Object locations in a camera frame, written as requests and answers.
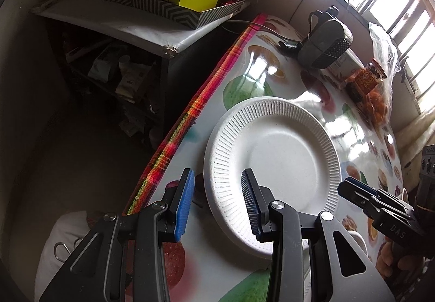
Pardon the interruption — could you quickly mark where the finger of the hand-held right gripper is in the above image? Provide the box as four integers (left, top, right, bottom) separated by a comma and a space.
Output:
344, 177, 379, 197
337, 182, 374, 209

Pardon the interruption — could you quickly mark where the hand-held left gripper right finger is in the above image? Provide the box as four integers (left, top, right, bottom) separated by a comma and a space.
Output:
241, 169, 396, 302

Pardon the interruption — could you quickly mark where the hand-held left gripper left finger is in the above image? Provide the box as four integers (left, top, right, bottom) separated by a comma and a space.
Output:
39, 168, 196, 302

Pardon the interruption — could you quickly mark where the white ribbed paper plate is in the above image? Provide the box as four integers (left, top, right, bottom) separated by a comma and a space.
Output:
203, 97, 342, 260

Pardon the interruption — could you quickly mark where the fruit printed tablecloth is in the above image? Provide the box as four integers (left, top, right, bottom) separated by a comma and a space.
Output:
122, 13, 408, 302

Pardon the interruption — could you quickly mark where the plastic bag of oranges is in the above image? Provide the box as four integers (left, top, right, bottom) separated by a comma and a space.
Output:
363, 21, 400, 126

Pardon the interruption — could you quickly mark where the small dark packet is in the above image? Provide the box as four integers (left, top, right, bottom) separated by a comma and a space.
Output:
346, 81, 366, 104

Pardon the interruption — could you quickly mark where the red label glass jar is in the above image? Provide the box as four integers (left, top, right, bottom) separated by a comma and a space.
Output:
353, 59, 388, 92

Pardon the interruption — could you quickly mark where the white paper cup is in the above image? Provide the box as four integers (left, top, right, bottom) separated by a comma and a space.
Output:
326, 51, 366, 80

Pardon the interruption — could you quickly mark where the small black clip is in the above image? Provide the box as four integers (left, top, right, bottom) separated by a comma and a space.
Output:
278, 40, 301, 57

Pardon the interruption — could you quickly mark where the white topped shelf unit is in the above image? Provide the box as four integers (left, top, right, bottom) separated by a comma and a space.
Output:
30, 0, 252, 139

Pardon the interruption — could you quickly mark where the chevron patterned tray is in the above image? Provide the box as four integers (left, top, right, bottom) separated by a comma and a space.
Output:
100, 0, 245, 31

